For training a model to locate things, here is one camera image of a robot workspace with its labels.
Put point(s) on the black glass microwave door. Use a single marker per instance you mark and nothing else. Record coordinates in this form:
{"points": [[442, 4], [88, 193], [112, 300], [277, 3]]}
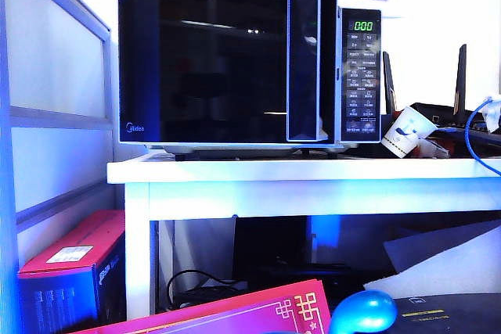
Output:
{"points": [[195, 76]]}

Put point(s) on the white paper cup blue print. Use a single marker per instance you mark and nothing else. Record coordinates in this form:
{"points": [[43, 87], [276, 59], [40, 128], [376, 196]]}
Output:
{"points": [[407, 130]]}

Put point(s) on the black router with antennas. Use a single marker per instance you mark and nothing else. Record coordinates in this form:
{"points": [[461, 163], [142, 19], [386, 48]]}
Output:
{"points": [[450, 113]]}

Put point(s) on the white framed partition panel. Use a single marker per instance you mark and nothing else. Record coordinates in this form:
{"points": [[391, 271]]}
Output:
{"points": [[58, 123]]}

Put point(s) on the red white packet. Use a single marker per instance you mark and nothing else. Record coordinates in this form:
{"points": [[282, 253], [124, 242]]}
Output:
{"points": [[434, 148]]}

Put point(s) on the white tape tag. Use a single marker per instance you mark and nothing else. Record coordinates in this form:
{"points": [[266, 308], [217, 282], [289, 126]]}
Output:
{"points": [[493, 115]]}

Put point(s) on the white table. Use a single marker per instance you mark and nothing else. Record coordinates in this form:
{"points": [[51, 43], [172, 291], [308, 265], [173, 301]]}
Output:
{"points": [[274, 171]]}

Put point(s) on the red black cardboard box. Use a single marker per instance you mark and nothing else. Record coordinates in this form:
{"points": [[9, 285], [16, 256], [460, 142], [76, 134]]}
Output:
{"points": [[72, 240]]}

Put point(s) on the white foam sheet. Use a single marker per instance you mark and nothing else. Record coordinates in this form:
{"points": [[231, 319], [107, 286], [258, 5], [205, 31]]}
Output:
{"points": [[450, 269]]}

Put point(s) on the shiny blue oval object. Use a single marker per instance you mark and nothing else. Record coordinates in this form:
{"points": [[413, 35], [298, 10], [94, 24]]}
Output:
{"points": [[364, 312]]}

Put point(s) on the black box with gold print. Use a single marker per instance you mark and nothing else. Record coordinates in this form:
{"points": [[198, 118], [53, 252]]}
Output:
{"points": [[450, 315]]}

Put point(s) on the pink gift box gold pattern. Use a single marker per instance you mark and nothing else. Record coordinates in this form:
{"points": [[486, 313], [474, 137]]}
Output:
{"points": [[235, 316]]}

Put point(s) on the white paper sheet on wall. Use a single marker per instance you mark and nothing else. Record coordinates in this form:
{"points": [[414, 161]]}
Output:
{"points": [[364, 4]]}

